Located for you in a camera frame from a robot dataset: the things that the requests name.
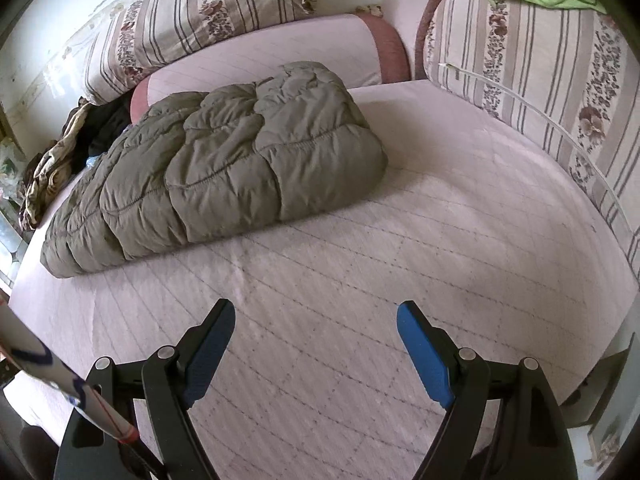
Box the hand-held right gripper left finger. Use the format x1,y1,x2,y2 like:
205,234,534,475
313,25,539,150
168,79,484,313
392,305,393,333
52,299,236,480

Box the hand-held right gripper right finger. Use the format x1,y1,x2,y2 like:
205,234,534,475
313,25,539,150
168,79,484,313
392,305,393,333
397,301,576,480

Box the olive quilted hooded jacket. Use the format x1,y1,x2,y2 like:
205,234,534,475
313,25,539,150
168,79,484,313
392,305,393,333
40,61,389,278

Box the dark clothes pile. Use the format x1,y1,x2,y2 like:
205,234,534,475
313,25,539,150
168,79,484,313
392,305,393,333
87,97,133,158

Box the pink sofa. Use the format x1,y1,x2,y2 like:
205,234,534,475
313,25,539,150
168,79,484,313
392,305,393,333
10,0,640,461

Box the white rod with red band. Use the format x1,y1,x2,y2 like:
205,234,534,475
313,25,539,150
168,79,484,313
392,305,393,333
0,300,166,480

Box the beige patterned cloth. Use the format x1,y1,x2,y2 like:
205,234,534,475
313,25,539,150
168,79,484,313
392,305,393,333
20,102,93,231

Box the pale floral pillow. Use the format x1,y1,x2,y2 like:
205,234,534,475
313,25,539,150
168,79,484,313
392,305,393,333
0,137,26,211

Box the striped floral cushion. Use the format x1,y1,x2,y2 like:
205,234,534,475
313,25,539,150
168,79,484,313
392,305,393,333
422,0,640,281
82,0,318,106

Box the pink cylindrical bolster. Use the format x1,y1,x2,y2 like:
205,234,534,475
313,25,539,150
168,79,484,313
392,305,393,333
129,12,411,126

